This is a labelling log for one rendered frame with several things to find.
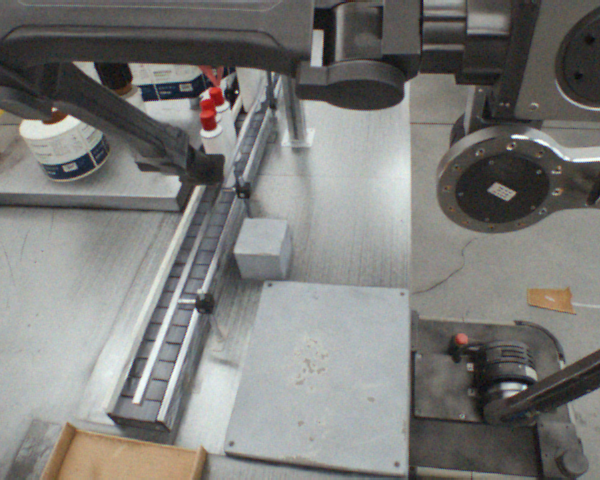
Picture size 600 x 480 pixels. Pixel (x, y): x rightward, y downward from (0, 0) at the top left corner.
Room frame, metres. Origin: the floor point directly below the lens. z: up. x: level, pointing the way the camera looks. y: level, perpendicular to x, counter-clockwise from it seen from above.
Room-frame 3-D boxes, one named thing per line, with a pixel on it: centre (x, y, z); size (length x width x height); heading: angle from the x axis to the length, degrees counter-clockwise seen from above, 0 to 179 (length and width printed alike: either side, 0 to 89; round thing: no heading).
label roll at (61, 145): (1.13, 0.61, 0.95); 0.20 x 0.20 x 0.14
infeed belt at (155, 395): (1.13, 0.12, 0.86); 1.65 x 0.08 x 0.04; 165
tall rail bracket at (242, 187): (0.79, 0.13, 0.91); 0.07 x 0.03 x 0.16; 75
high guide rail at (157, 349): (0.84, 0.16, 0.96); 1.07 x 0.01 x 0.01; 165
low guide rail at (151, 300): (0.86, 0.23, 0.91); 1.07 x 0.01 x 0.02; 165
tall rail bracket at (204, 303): (0.50, 0.21, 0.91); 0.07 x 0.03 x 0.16; 75
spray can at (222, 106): (1.01, 0.15, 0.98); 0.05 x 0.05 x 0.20
